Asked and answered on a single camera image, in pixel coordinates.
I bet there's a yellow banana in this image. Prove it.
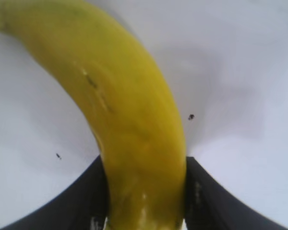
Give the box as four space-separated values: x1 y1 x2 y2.
0 0 188 230

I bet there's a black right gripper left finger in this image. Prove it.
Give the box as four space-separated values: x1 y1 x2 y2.
0 154 111 230

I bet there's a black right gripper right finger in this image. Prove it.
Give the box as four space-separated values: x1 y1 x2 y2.
182 156 288 230

